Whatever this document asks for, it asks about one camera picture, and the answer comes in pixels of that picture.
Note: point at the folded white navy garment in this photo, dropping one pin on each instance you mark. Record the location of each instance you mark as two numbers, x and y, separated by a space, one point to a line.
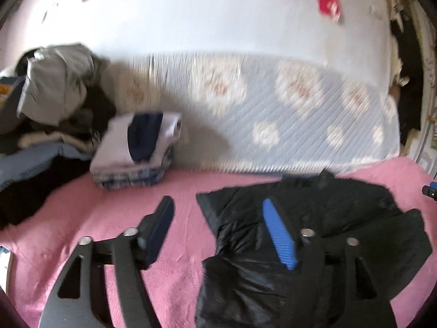
116 143

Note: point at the black puffer jacket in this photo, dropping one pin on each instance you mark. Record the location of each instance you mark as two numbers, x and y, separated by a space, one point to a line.
341 208

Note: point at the black garment pile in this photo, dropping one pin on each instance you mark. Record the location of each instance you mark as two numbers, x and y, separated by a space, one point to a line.
24 198

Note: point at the pink blanket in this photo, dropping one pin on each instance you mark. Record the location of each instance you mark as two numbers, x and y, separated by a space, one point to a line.
102 211

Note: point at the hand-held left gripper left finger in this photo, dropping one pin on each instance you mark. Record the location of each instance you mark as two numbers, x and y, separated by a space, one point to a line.
160 225

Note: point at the folded blue plaid garment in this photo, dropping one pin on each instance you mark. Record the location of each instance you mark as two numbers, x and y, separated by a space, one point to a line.
133 177

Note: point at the light blue floral quilt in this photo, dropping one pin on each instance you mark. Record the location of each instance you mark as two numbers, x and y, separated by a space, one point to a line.
273 102

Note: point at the crumpled grey garment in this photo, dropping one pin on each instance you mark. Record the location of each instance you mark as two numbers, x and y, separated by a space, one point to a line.
58 82

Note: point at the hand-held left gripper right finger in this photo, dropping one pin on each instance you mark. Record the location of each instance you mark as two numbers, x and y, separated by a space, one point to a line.
280 235

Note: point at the hanging dark clothes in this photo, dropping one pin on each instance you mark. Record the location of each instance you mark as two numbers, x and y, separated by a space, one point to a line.
408 85

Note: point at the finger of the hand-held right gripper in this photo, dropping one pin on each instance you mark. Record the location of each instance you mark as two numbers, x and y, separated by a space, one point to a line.
431 191

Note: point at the cream fleece garment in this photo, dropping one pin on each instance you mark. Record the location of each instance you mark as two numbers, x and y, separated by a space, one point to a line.
44 140

